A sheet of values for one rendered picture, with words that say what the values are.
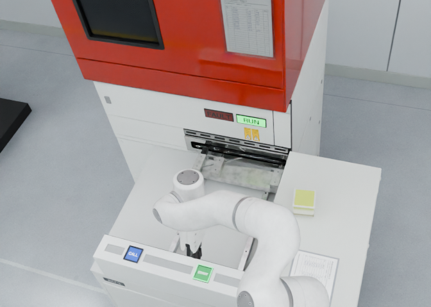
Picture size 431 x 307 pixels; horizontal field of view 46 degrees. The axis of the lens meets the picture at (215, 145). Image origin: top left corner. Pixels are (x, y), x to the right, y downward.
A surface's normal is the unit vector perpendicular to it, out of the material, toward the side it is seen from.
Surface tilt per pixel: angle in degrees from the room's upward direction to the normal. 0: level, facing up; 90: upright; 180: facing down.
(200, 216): 60
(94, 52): 90
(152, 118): 90
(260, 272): 26
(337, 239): 0
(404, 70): 90
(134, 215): 0
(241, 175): 0
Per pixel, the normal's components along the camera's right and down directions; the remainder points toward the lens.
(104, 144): -0.11, -0.63
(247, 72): -0.33, 0.76
